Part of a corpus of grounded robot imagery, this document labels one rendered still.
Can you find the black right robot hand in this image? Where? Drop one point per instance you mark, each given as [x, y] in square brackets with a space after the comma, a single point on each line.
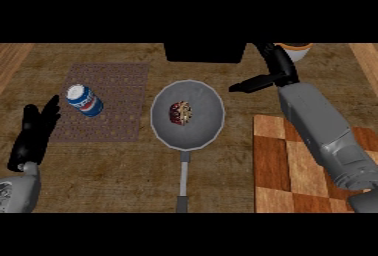
[278, 71]

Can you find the brown woven placemat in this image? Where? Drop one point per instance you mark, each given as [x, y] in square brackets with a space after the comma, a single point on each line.
[104, 101]

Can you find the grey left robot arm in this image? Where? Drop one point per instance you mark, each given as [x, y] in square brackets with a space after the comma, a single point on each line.
[18, 191]

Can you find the dark red cupcake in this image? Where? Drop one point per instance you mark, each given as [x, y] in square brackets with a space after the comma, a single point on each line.
[181, 113]

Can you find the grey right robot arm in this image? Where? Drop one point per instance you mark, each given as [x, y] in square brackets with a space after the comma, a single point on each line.
[325, 133]

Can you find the grey frying pan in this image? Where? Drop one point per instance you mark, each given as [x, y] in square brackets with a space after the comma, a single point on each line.
[187, 113]

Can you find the blue and white can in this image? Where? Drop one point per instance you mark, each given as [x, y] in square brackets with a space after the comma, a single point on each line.
[85, 101]

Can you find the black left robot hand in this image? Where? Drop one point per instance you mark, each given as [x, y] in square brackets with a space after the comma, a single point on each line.
[30, 136]

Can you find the black box appliance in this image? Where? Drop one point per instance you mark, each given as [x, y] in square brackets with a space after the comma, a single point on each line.
[204, 52]

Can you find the checkered wooden cutting board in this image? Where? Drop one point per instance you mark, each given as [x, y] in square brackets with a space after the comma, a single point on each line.
[296, 166]

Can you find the white and orange container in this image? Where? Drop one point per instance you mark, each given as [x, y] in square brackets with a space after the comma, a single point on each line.
[299, 50]

